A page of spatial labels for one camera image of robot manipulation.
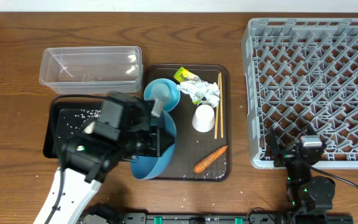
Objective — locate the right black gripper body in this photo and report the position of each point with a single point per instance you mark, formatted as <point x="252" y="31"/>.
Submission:
<point x="285" y="157"/>

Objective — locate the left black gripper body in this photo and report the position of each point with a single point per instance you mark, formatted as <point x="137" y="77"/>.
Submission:
<point x="137" y="142"/>

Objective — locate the blue plate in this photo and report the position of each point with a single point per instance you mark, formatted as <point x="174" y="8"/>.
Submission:
<point x="149" y="167"/>

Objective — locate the pile of white rice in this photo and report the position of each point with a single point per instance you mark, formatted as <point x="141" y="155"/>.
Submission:
<point x="87" y="126"/>

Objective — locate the orange carrot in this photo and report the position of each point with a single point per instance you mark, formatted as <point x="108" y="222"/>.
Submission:
<point x="207" y="161"/>

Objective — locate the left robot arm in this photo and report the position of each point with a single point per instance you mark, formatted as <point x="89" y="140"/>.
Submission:
<point x="84" y="162"/>

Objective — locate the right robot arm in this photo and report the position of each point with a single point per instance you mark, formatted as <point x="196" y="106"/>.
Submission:
<point x="311" y="196"/>

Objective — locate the grey dishwasher rack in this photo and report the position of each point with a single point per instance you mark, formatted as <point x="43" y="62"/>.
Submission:
<point x="300" y="74"/>

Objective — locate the brown serving tray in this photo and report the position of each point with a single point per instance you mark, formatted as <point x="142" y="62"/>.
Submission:
<point x="193" y="146"/>

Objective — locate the white paper cup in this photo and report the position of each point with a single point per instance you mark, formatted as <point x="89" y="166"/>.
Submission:
<point x="203" y="118"/>

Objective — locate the light blue cup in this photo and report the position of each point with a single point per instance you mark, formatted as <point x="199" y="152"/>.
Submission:
<point x="161" y="93"/>

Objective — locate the light blue small bowl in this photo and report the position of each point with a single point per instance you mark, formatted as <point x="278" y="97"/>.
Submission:
<point x="171" y="89"/>

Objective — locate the left wooden chopstick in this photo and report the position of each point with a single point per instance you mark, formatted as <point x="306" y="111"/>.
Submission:
<point x="217" y="110"/>

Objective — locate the wooden chopstick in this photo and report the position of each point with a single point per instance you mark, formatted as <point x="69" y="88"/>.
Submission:
<point x="217" y="110"/>
<point x="221" y="104"/>

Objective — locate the crumpled foil wrapper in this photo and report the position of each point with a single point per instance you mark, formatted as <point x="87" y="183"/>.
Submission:
<point x="201" y="92"/>

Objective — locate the clear plastic bin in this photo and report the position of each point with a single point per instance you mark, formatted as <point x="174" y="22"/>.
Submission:
<point x="92" y="70"/>

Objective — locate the black rectangular tray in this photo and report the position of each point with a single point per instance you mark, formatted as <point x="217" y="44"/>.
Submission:
<point x="66" y="118"/>

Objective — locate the yellow snack packet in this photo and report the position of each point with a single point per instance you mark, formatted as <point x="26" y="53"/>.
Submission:
<point x="184" y="75"/>

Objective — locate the right wooden chopstick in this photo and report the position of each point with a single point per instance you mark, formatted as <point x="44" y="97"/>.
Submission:
<point x="221" y="104"/>

